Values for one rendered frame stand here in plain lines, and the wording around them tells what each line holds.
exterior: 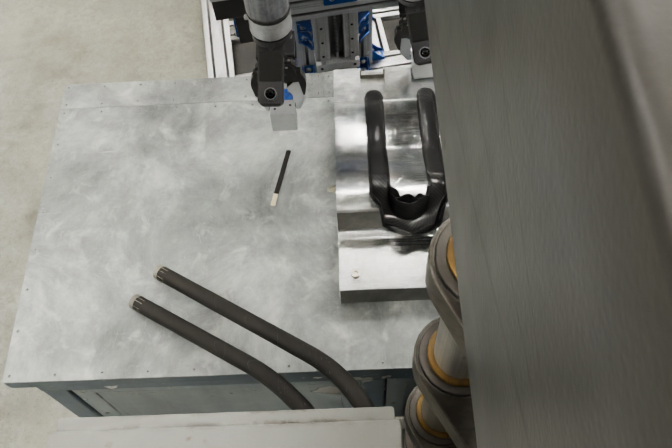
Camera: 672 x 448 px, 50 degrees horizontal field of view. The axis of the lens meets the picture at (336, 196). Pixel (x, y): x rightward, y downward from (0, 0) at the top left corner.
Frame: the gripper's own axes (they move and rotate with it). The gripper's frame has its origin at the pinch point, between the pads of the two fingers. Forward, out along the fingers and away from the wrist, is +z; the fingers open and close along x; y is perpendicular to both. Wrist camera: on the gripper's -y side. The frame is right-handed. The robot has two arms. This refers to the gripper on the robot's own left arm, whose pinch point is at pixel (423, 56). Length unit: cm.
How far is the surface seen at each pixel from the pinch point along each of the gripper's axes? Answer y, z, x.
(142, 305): -48, -4, 56
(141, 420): -77, -68, 26
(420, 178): -28.5, -3.2, 2.8
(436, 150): -20.0, 3.4, -0.6
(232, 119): -4.5, 7.9, 43.3
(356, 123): -12.4, 2.1, 14.9
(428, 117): -11.6, 4.8, 0.3
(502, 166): -75, -110, -3
